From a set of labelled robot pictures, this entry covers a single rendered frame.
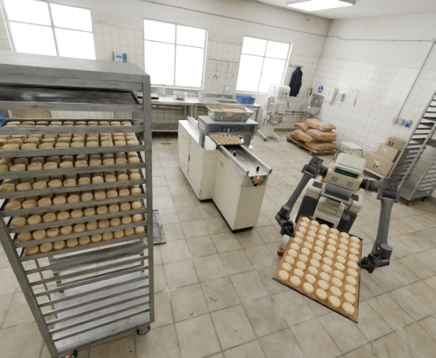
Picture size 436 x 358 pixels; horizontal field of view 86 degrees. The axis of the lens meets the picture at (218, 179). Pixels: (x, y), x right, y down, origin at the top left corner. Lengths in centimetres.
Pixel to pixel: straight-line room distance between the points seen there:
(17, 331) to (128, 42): 501
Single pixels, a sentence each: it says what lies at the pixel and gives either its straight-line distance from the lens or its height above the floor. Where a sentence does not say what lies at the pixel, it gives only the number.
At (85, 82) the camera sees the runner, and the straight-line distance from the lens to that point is 106.
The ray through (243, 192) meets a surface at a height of 62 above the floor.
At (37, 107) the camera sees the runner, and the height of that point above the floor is 168.
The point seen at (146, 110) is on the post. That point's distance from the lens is 106.
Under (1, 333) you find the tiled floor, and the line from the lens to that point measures 251.
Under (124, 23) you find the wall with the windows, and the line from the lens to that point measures 585.
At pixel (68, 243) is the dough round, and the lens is 147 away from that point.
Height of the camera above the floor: 194
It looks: 29 degrees down
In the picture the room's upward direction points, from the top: 8 degrees clockwise
